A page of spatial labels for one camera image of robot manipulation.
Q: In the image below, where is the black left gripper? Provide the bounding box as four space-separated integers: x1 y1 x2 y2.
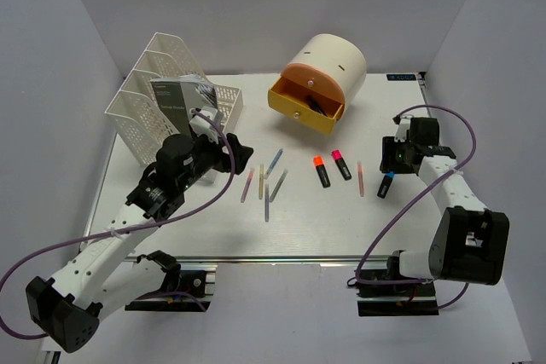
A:
179 130 253 191

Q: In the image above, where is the blue cap black highlighter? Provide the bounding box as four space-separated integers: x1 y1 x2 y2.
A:
377 172 395 199

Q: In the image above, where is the pink cap black highlighter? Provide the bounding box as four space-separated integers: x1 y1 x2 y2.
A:
331 150 352 181

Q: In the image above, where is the yellow drawer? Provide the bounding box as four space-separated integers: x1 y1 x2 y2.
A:
267 77 345 135

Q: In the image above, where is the orange cap black highlighter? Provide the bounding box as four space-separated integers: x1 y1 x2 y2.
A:
313 156 331 188

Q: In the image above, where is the purple cap black highlighter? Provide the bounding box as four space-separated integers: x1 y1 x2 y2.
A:
305 95 328 117

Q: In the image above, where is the grey setup guide booklet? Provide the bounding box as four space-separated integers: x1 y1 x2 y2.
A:
150 74 218 135

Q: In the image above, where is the orange drawer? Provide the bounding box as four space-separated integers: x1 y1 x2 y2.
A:
281 63 346 103

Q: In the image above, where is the cream round drawer cabinet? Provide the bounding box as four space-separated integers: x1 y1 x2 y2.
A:
284 33 367 107

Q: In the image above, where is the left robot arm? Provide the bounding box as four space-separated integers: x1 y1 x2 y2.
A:
26 134 253 353

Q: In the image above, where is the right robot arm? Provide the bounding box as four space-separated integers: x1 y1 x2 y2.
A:
380 115 509 295

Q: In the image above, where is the yellow slim pastel pen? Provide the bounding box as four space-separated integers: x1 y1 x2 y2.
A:
258 164 264 200

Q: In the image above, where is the blue slim pastel pen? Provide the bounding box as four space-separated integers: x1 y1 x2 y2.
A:
264 148 283 179

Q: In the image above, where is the purple slim pastel pen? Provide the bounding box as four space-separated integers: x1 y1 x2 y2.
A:
264 183 270 222

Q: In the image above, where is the pink slim pastel pen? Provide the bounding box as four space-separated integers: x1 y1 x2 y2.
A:
241 167 255 203

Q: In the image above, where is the orange slim pastel pen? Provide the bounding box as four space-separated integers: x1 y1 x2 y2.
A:
357 161 365 197

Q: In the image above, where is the green slim pastel pen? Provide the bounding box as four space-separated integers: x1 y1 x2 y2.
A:
270 169 288 202

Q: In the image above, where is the white perforated file organizer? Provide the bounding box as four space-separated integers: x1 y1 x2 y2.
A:
106 32 243 167

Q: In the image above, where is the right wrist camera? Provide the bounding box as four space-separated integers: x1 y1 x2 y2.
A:
393 114 413 142

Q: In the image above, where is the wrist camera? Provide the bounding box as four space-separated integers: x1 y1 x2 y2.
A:
189 106 223 143
393 114 413 142

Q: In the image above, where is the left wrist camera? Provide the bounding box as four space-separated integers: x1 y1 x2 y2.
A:
189 106 223 143

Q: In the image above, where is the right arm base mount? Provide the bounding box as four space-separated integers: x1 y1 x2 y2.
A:
346 251 439 317

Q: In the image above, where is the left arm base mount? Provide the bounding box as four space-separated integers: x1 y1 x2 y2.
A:
125 263 216 313

